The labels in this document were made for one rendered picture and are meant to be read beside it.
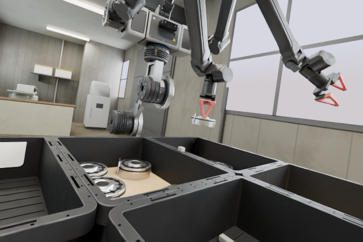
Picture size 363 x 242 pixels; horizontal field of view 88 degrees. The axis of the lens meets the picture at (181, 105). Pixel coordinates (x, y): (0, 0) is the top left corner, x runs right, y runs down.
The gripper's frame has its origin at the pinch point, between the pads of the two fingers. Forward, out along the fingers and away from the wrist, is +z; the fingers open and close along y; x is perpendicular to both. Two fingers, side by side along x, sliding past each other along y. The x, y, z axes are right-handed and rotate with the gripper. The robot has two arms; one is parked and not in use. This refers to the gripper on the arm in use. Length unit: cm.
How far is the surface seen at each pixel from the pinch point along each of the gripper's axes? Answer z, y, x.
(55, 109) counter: 44, 328, 319
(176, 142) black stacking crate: 13.5, 0.9, 9.5
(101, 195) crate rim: 13, -56, 14
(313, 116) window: -18, 97, -102
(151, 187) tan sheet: 22.1, -28.6, 12.3
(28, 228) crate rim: 13, -64, 17
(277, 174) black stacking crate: 12.9, -23.6, -22.4
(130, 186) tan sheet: 22.3, -30.1, 17.5
